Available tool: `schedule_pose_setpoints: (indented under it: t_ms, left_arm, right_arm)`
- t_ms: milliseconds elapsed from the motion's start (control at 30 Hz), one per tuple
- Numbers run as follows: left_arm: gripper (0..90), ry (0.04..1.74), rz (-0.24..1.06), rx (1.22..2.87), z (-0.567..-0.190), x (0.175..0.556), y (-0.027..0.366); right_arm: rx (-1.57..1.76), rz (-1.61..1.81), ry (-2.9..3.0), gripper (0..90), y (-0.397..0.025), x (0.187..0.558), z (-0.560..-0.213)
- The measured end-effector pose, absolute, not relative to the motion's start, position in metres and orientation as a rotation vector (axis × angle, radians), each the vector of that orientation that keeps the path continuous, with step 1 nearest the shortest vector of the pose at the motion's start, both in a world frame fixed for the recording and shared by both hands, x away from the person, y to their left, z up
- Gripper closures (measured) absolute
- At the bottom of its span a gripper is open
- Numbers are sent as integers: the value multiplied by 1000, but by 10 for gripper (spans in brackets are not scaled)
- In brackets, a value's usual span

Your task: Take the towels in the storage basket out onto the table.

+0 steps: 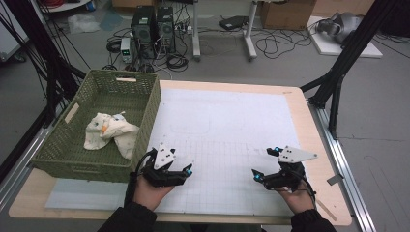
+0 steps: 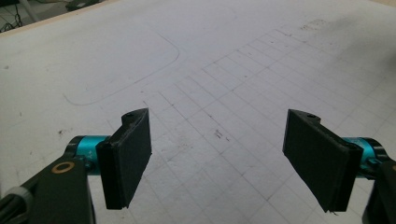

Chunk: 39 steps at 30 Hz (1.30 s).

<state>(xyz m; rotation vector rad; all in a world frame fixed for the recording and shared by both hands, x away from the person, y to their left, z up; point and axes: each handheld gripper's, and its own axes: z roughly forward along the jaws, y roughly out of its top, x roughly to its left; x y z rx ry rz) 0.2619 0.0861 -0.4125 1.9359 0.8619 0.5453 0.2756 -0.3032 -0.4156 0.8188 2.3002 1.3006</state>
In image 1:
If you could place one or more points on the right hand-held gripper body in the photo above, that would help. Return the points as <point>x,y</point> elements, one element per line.
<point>283,179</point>

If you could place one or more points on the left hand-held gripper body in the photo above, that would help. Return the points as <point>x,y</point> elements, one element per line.
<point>161,179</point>

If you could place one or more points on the cream printed cloth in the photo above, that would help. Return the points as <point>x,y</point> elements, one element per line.
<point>119,132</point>

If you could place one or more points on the green woven basket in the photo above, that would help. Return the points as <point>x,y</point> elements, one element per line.
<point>96,106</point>

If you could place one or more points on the person's left hand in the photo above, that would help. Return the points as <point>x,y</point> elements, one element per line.
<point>151,195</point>

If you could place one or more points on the person's right hand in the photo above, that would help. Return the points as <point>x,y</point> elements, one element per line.
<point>298,201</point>

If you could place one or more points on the grey tape piece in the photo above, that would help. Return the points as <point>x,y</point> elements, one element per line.
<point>335,179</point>

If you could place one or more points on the white grid mat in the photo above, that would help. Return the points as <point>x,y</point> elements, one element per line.
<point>225,129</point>

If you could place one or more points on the grey power supply box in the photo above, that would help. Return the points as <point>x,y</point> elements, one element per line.
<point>126,50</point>

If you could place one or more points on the white foam board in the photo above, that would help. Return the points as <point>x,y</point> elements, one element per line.
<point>328,48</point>

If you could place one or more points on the thick white desk leg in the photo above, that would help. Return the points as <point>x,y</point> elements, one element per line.
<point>249,35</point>

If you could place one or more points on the thin white desk leg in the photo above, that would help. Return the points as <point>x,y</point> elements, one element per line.
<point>196,32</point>

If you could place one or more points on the narrow black computer tower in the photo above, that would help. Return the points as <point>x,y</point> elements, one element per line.
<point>166,29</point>

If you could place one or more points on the wide black computer tower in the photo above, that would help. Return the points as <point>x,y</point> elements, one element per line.
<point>143,32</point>

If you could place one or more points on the white power strip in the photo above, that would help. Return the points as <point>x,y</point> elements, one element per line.
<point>183,28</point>

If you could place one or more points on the black flat device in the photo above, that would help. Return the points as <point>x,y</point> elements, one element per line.
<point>233,22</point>

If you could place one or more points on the open cardboard box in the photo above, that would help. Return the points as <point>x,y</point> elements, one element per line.
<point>286,16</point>

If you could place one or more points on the teal floor sheet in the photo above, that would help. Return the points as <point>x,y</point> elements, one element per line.
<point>111,20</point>

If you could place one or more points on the grey helmet-shaped device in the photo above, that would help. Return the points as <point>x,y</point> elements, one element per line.
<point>345,24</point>

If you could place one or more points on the flat cardboard box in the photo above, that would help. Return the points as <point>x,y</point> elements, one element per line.
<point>132,3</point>

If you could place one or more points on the clear plastic bag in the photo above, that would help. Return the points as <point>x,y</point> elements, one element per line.
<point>83,23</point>

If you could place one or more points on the large cardboard box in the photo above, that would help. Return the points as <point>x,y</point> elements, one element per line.
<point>341,6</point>

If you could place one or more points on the white round table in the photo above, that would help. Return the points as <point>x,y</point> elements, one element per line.
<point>64,7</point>

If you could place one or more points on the white cabinet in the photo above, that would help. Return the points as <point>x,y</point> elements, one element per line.
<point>9,38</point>

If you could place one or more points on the long aluminium rail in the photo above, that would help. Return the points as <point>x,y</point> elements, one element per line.
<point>345,167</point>

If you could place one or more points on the short aluminium rail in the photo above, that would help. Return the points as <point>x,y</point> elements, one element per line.
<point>22,167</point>

